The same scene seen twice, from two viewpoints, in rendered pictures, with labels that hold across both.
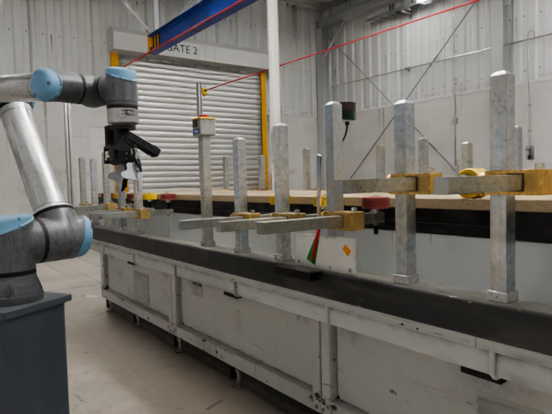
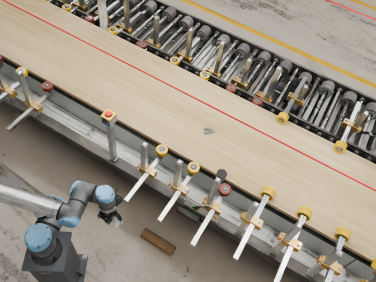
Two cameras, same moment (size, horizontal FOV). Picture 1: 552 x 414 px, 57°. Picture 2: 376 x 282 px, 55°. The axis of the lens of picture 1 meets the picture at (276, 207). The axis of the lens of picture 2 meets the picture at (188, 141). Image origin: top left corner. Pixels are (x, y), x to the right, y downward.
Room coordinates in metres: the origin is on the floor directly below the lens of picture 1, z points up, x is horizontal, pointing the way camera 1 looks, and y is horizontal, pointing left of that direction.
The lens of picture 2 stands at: (0.68, 0.55, 2.97)
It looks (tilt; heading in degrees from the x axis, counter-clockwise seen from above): 55 degrees down; 328
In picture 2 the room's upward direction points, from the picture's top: 10 degrees clockwise
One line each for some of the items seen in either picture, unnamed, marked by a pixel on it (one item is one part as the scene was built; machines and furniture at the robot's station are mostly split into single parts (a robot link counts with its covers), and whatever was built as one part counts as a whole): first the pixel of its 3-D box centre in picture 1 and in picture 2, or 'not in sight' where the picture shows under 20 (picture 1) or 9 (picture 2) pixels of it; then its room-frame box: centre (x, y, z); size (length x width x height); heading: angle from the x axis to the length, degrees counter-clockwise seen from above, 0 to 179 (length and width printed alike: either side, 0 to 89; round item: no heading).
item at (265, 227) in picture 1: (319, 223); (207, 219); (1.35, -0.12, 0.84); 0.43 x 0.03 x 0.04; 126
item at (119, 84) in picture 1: (121, 89); (105, 197); (1.52, 0.45, 1.25); 0.10 x 0.09 x 0.12; 53
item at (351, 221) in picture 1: (341, 219); (212, 205); (1.42, -0.18, 0.85); 0.13 x 0.06 x 0.05; 36
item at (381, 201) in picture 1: (375, 214); (223, 192); (1.48, -0.29, 0.85); 0.08 x 0.08 x 0.11
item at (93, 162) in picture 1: (94, 195); not in sight; (3.25, 1.17, 0.89); 0.03 x 0.03 x 0.48; 36
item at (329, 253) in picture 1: (322, 252); (201, 211); (1.45, -0.13, 0.75); 0.26 x 0.01 x 0.10; 36
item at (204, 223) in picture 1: (236, 221); (145, 176); (1.78, 0.14, 0.82); 0.43 x 0.03 x 0.04; 126
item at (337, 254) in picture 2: not in sight; (322, 265); (0.83, -0.61, 0.89); 0.03 x 0.03 x 0.48; 36
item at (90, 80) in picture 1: (95, 91); (83, 192); (1.57, 0.55, 1.25); 0.12 x 0.12 x 0.09; 53
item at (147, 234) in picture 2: not in sight; (158, 241); (1.57, 0.10, 0.04); 0.30 x 0.08 x 0.08; 36
